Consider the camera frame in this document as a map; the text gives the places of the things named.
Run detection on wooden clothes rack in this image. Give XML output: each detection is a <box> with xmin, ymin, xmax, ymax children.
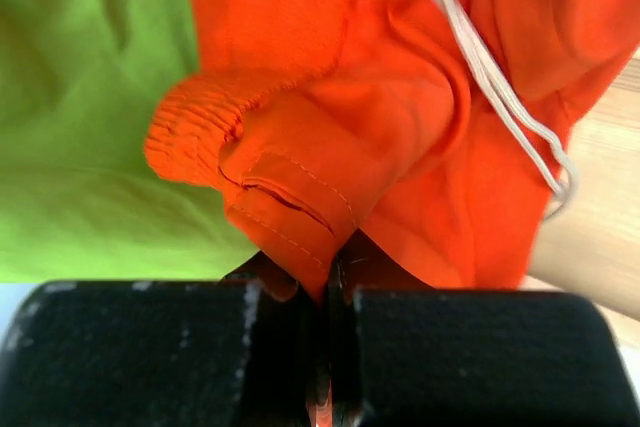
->
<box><xmin>524</xmin><ymin>46</ymin><xmax>640</xmax><ymax>358</ymax></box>

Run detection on lime green shorts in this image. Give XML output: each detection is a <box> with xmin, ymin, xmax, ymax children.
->
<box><xmin>1</xmin><ymin>0</ymin><xmax>255</xmax><ymax>282</ymax></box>

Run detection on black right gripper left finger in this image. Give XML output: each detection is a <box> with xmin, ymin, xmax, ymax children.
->
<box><xmin>1</xmin><ymin>254</ymin><xmax>313</xmax><ymax>426</ymax></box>

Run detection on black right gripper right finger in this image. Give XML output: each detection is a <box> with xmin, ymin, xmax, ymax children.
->
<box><xmin>327</xmin><ymin>232</ymin><xmax>639</xmax><ymax>426</ymax></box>

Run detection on orange shorts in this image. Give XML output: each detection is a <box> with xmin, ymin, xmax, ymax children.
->
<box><xmin>143</xmin><ymin>0</ymin><xmax>640</xmax><ymax>427</ymax></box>

